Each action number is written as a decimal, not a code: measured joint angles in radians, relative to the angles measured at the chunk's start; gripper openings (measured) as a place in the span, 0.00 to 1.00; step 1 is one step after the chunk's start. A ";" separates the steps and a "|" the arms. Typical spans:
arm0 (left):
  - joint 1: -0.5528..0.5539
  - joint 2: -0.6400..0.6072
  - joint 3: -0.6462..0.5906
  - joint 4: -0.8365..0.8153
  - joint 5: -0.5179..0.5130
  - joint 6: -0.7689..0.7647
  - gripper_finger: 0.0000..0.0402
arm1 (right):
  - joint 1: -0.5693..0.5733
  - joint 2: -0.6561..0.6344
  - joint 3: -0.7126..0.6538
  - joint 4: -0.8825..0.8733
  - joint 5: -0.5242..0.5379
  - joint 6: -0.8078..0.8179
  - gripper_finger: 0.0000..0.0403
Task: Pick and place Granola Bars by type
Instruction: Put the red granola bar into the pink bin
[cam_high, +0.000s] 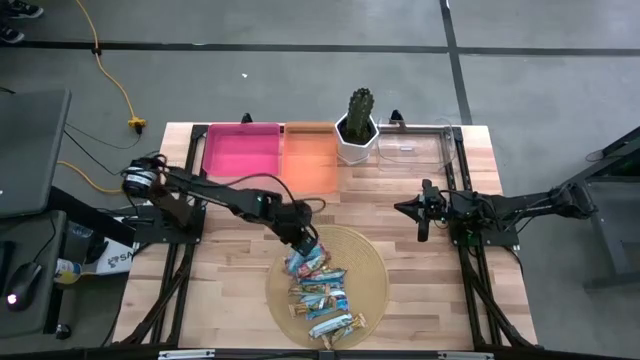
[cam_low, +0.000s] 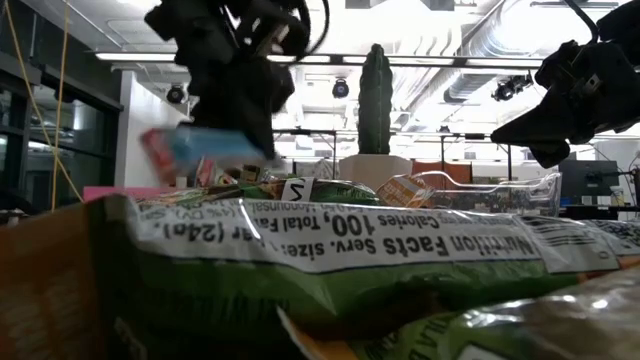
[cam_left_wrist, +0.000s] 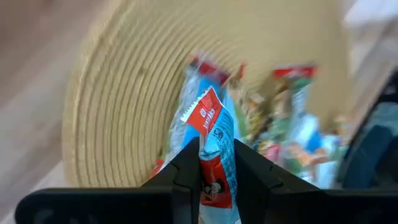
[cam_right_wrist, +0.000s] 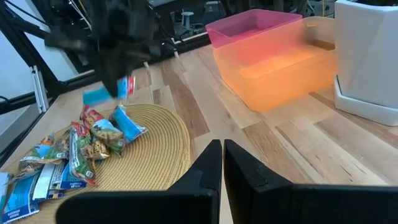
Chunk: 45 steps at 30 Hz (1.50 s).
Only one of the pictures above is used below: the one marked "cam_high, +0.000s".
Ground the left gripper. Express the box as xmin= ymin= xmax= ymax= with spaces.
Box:
xmin=272 ymin=199 xmax=320 ymax=257

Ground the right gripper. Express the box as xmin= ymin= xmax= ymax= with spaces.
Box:
xmin=393 ymin=178 xmax=451 ymax=244

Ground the chocolate chip granola bar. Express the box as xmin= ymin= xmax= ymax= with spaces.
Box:
xmin=299 ymin=244 xmax=332 ymax=279
xmin=284 ymin=247 xmax=321 ymax=275

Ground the oatmeal raisin granola bar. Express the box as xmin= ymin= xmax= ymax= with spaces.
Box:
xmin=298 ymin=268 xmax=348 ymax=286

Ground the white-labelled peanut butter granola bar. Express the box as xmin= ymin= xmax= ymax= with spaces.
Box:
xmin=299 ymin=291 xmax=350 ymax=307

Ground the clear plastic bin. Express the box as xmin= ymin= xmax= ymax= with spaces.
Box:
xmin=375 ymin=117 xmax=457 ymax=175

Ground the round woven placemat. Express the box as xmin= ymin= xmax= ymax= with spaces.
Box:
xmin=264 ymin=224 xmax=390 ymax=351

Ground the orange plastic bin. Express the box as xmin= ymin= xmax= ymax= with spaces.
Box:
xmin=280 ymin=121 xmax=341 ymax=195

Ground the green cactus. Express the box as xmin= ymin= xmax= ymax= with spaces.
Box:
xmin=346 ymin=87 xmax=376 ymax=143

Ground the pink plastic bin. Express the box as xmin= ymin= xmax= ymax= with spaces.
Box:
xmin=201 ymin=122 xmax=282 ymax=179

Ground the white printed box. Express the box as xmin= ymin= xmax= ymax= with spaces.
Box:
xmin=93 ymin=238 xmax=137 ymax=277

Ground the black stand beam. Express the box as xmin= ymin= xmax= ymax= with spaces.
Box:
xmin=47 ymin=185 xmax=139 ymax=247

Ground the yellow plastic bottle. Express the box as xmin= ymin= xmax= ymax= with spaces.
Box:
xmin=52 ymin=257 xmax=84 ymax=286

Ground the black computer mouse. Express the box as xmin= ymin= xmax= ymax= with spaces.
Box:
xmin=4 ymin=262 xmax=44 ymax=312

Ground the dark side desk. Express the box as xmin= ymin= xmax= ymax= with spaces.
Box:
xmin=0 ymin=209 xmax=69 ymax=341

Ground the dark grey laptop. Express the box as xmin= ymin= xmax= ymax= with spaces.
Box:
xmin=0 ymin=88 xmax=72 ymax=220

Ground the person's shoe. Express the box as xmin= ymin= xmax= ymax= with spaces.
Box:
xmin=0 ymin=24 xmax=26 ymax=45
xmin=0 ymin=0 xmax=45 ymax=20

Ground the black aluminium table frame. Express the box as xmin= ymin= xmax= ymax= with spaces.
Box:
xmin=112 ymin=122 xmax=544 ymax=351

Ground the silver metal bracket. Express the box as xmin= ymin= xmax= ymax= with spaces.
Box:
xmin=157 ymin=348 xmax=217 ymax=360
xmin=437 ymin=350 xmax=495 ymax=360

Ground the yellow extension cable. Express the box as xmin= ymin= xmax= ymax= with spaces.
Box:
xmin=56 ymin=0 xmax=149 ymax=196

